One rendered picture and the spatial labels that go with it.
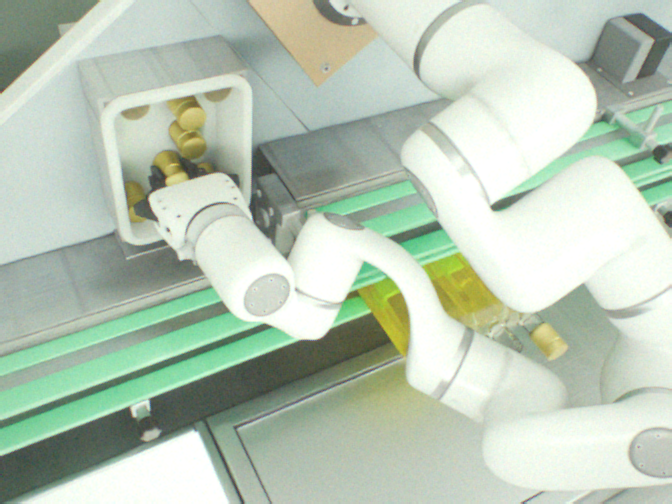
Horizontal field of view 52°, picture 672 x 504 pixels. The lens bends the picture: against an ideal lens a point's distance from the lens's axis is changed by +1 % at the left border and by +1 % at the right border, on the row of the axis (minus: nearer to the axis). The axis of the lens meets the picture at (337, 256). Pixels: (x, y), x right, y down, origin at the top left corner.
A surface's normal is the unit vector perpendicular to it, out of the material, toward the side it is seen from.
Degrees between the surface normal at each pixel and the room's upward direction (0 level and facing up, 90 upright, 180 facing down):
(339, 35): 5
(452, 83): 49
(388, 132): 90
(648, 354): 120
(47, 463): 90
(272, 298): 15
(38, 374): 90
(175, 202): 106
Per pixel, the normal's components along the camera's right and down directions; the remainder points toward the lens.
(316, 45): 0.50, 0.73
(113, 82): 0.11, -0.66
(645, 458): -0.28, 0.40
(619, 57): -0.87, 0.29
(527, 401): -0.07, -0.94
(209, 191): 0.00, -0.83
